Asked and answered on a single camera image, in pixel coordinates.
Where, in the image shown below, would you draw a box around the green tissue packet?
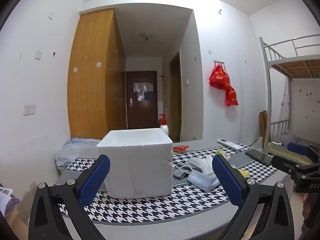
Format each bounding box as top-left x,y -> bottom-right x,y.
215,149 -> 232,160

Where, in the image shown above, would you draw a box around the dark brown door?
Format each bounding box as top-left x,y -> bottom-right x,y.
125,71 -> 158,130

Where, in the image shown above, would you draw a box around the blue face mask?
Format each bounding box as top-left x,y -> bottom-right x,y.
179,165 -> 220,193

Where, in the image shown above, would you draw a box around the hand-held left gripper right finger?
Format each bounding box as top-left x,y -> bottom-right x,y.
212,154 -> 295,240

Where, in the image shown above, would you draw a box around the white red pump bottle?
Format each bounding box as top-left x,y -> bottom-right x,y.
158,113 -> 170,137

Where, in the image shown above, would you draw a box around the printed magazine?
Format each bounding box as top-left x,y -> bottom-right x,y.
0,186 -> 20,215

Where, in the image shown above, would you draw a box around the black phone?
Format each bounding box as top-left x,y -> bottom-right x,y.
245,149 -> 274,166

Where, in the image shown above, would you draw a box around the grey sock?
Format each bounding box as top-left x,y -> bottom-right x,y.
172,162 -> 194,179

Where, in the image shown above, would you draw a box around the light blue cloth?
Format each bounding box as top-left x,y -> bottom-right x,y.
54,137 -> 102,169

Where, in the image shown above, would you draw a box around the wooden side door frame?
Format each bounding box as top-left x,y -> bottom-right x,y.
169,51 -> 182,142

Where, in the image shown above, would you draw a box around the white tissue paper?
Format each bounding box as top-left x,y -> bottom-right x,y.
189,154 -> 215,175

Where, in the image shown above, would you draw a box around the wooden wardrobe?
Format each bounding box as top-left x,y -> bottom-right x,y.
67,8 -> 128,140

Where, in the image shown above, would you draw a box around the black white houndstooth cloth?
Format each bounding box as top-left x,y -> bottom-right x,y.
57,142 -> 279,224

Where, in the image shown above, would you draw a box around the papers on door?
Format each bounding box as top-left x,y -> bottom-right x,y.
133,82 -> 153,102

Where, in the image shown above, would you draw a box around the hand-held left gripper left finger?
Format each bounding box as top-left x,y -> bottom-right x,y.
28,154 -> 111,240

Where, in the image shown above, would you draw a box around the wooden planks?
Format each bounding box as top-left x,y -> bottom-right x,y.
259,110 -> 268,145

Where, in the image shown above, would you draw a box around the grey bedding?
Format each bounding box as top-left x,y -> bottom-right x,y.
274,131 -> 300,145

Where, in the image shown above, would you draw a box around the yellow green packet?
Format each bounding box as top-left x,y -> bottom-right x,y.
232,167 -> 250,178

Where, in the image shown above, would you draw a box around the clear plastic bag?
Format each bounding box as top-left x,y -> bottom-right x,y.
250,137 -> 263,153

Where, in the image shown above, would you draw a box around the white remote control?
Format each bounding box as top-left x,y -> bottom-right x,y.
217,138 -> 244,151

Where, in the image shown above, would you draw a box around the grey metal bunk bed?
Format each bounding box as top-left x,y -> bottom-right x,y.
259,34 -> 320,155

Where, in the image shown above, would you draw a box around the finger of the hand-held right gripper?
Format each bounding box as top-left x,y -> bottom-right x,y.
287,142 -> 320,159
271,155 -> 310,174

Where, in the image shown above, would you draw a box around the red plastic bag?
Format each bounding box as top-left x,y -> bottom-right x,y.
209,64 -> 230,90
225,85 -> 239,107

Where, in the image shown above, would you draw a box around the white foam box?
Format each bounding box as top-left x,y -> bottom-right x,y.
96,128 -> 173,199

